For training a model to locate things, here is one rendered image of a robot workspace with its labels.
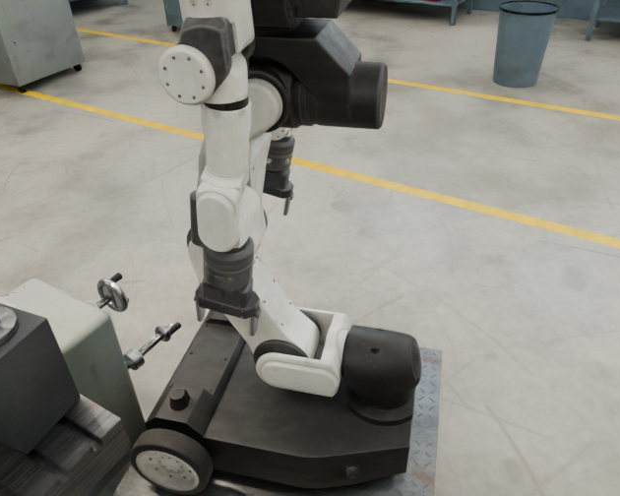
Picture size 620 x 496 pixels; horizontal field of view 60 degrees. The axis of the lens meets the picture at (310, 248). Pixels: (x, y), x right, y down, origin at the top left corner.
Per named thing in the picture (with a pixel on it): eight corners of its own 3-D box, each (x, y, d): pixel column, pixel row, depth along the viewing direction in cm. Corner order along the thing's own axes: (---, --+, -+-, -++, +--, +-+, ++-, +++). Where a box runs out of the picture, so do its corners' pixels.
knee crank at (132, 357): (172, 323, 171) (169, 309, 168) (187, 330, 169) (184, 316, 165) (120, 369, 156) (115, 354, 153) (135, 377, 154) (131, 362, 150)
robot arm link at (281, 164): (297, 186, 140) (305, 146, 132) (286, 205, 132) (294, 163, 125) (251, 172, 141) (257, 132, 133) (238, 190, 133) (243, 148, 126)
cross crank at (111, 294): (114, 295, 169) (105, 266, 162) (142, 308, 164) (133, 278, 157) (73, 326, 158) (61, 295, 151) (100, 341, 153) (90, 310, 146)
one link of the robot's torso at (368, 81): (386, 114, 102) (392, 15, 91) (377, 143, 92) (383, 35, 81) (246, 105, 107) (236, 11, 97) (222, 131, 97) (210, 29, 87)
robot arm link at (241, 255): (264, 241, 99) (268, 190, 92) (242, 278, 91) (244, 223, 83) (207, 226, 101) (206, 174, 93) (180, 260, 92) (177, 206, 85)
